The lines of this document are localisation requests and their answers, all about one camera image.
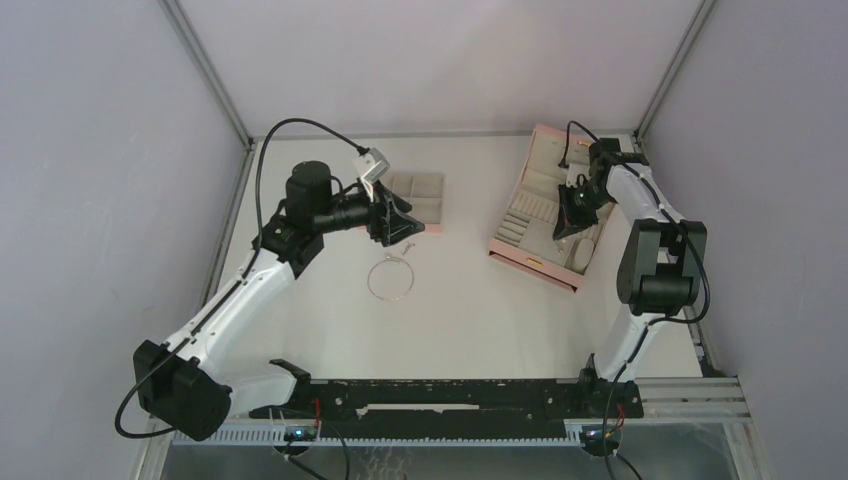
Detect pink compartment tray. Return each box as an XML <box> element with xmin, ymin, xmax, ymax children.
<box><xmin>381</xmin><ymin>172</ymin><xmax>445</xmax><ymax>234</ymax></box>

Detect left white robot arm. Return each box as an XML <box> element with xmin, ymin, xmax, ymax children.
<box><xmin>130</xmin><ymin>151</ymin><xmax>425</xmax><ymax>441</ymax></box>

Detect right black cable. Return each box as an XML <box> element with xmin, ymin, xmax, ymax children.
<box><xmin>557</xmin><ymin>119</ymin><xmax>712</xmax><ymax>480</ymax></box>

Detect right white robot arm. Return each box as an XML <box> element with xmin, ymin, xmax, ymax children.
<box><xmin>553</xmin><ymin>138</ymin><xmax>710</xmax><ymax>416</ymax></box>

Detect white slotted cable duct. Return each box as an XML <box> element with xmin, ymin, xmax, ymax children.
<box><xmin>202</xmin><ymin>422</ymin><xmax>582</xmax><ymax>447</ymax></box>

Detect black mounting rail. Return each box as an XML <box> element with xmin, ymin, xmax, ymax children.
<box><xmin>249</xmin><ymin>378</ymin><xmax>644</xmax><ymax>428</ymax></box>

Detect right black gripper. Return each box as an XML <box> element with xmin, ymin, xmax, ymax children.
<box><xmin>556</xmin><ymin>181</ymin><xmax>615</xmax><ymax>239</ymax></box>

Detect small silver earring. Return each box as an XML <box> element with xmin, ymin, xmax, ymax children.
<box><xmin>401</xmin><ymin>242</ymin><xmax>416</xmax><ymax>256</ymax></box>

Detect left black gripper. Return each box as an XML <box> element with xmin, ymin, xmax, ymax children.
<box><xmin>313</xmin><ymin>178</ymin><xmax>424</xmax><ymax>247</ymax></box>

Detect silver bangle ring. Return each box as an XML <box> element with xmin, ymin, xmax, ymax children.
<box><xmin>366</xmin><ymin>256</ymin><xmax>416</xmax><ymax>303</ymax></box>

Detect pink jewelry box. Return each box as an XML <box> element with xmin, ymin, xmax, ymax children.
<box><xmin>488</xmin><ymin>124</ymin><xmax>613</xmax><ymax>292</ymax></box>

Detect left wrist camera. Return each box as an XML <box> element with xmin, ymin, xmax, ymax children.
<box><xmin>352</xmin><ymin>148</ymin><xmax>390</xmax><ymax>202</ymax></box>

